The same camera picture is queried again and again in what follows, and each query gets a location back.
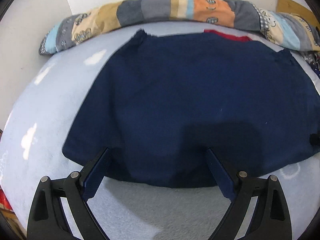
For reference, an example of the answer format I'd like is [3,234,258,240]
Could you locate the navy work jacket red collar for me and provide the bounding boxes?
[62,31,319,188]

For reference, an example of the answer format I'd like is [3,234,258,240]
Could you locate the dark patterned pillow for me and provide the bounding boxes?
[300,51,320,77]

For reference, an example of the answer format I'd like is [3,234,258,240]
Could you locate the striped patchwork rolled quilt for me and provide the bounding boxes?
[39,0,319,55]

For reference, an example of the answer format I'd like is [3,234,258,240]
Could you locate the light blue cloud bed sheet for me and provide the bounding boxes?
[0,21,320,240]

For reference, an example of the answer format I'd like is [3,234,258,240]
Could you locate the red object beside bed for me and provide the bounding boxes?
[0,189,13,212]

